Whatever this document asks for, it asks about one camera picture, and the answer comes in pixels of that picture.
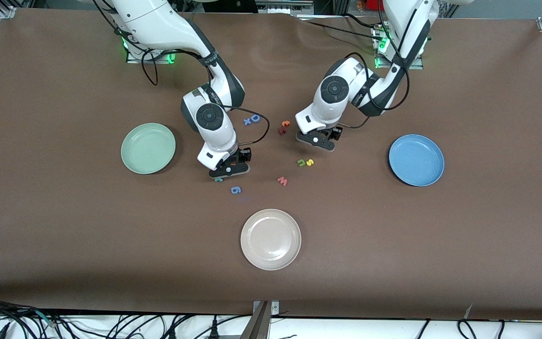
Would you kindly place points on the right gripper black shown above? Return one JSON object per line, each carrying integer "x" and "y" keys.
{"x": 244, "y": 155}

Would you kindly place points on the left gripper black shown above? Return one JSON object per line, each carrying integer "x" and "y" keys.
{"x": 333, "y": 132}

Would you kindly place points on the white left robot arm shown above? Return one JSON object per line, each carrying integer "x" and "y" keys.
{"x": 334, "y": 89}

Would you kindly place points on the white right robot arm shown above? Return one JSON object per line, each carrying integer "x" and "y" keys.
{"x": 210, "y": 117}

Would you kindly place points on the blue foam letter D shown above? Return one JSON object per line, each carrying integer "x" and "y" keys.
{"x": 257, "y": 117}

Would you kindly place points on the pink foam letter w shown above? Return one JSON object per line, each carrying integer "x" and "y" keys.
{"x": 282, "y": 181}

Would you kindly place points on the blue plate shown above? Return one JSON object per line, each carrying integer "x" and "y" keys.
{"x": 416, "y": 160}

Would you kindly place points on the beige plate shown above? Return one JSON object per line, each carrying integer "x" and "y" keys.
{"x": 270, "y": 239}

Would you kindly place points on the light green plate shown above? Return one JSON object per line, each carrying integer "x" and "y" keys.
{"x": 148, "y": 148}

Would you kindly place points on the red box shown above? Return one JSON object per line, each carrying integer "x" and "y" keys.
{"x": 375, "y": 4}

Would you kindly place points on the grey aluminium profile beam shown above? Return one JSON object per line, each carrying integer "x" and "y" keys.
{"x": 259, "y": 327}

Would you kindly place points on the brown table cover sheet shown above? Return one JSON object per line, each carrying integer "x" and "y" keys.
{"x": 64, "y": 235}

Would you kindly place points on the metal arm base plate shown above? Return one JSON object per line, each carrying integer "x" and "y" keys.
{"x": 417, "y": 66}
{"x": 173, "y": 59}

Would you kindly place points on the small grey metal bracket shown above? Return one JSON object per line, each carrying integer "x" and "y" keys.
{"x": 274, "y": 308}

